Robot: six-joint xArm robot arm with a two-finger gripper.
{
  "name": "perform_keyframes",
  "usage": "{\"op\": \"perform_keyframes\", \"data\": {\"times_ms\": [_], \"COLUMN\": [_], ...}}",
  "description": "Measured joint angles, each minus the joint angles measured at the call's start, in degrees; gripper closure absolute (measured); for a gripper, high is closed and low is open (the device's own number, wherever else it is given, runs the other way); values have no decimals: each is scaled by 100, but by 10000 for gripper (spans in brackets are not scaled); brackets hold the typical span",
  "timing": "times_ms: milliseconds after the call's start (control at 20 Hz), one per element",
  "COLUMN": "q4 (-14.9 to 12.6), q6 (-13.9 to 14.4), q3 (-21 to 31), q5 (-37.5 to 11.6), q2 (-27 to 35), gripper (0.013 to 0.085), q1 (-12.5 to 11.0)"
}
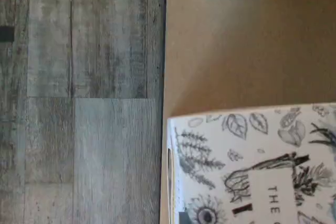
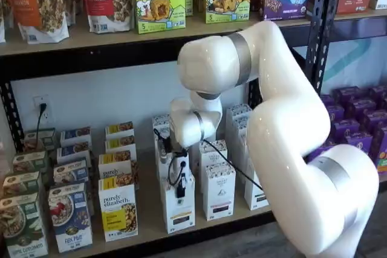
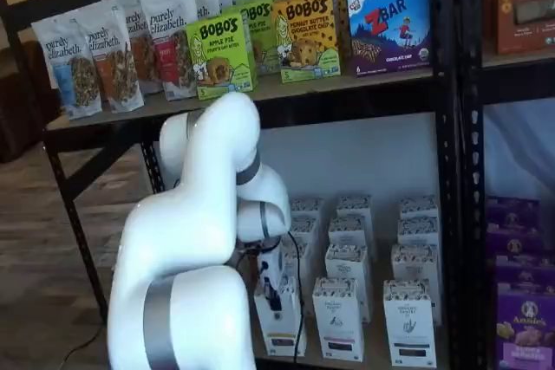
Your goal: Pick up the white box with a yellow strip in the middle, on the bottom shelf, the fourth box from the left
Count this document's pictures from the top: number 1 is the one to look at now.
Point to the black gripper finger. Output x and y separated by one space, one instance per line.
184 218

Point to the white tea box yellow strip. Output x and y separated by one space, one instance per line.
262 142

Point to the wooden shelf board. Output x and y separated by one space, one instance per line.
236 51

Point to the black metal shelving rack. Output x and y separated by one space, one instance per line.
162 72

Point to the black floor object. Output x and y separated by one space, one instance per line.
6 33

